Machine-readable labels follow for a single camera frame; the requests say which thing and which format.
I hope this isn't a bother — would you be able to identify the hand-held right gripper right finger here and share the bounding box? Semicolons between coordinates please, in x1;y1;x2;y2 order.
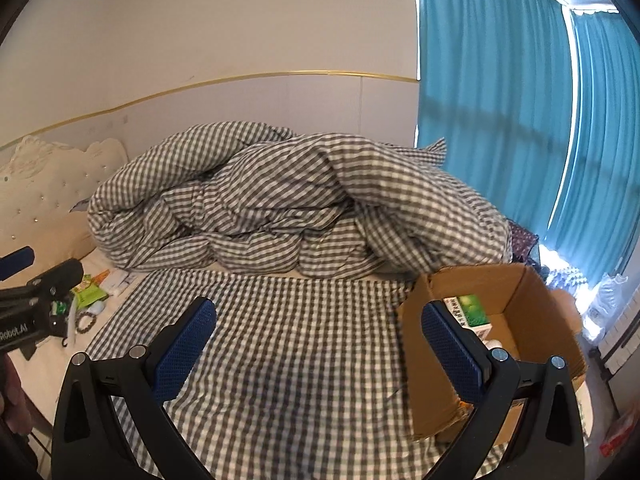
420;301;587;480

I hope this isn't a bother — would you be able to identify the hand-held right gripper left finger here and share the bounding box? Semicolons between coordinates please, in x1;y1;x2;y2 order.
51;296;218;480

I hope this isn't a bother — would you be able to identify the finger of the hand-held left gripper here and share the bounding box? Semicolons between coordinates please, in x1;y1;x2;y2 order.
25;258;85;311
0;246;35;282

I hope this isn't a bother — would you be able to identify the brown cardboard box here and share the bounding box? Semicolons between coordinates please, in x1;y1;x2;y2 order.
398;262;588;443

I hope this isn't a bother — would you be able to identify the person's left hand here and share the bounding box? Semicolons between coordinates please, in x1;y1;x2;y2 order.
0;355;31;433

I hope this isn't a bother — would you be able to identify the green snack packet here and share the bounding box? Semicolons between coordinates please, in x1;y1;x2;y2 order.
70;275;108;308

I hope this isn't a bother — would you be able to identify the green white carton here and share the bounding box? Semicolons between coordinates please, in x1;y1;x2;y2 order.
442;294;493;331

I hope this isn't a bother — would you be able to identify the white bed mattress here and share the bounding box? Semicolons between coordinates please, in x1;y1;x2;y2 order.
0;250;151;461

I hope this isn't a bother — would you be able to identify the white flat packet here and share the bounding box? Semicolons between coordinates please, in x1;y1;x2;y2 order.
102;269;138;296

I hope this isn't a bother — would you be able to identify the white padded headboard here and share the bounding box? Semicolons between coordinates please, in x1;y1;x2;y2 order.
0;136;128;286

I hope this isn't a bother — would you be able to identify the grey checked bed sheet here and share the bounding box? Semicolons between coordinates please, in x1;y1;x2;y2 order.
87;267;506;480

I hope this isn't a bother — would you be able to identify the dark patterned bag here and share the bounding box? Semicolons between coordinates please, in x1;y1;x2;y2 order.
505;217;541;266

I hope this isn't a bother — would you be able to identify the pack of water bottles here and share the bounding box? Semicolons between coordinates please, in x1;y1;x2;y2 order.
542;262;586;291

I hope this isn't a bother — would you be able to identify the clear plastic bag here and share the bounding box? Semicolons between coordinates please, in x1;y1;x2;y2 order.
582;272;628;341

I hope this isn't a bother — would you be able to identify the white ribbed heater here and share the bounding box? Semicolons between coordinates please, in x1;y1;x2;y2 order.
597;305;640;376

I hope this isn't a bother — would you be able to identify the grey checked duvet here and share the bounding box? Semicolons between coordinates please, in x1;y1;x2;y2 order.
87;121;511;278

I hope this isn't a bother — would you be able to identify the red white packet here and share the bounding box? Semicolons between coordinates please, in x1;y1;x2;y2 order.
597;405;640;458

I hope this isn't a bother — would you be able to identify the narrow blue curtain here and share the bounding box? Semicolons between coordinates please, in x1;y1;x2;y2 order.
542;7;640;286

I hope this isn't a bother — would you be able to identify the wide blue curtain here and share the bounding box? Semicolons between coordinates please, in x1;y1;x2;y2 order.
412;0;576;256

